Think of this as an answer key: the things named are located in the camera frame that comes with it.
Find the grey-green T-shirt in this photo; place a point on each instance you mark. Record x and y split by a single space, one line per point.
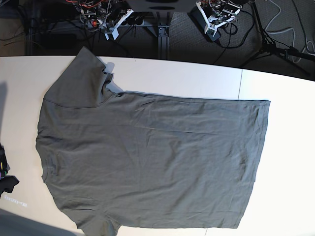
144 160

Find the robot arm with right gripper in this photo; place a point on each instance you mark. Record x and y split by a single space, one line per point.
104 16

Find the robot arm with left gripper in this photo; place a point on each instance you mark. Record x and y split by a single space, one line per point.
217 13

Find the grey power strip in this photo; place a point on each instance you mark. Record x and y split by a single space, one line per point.
133 22

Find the black power adapter brick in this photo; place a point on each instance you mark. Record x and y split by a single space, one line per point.
200 23

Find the black tripod stand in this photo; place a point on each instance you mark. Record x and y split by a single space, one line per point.
268 44

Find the white label sticker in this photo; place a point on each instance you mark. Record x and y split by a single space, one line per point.
6 197

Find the black clothes pile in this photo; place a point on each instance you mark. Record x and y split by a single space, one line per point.
7 183

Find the aluminium frame post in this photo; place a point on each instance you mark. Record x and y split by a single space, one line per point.
163 24

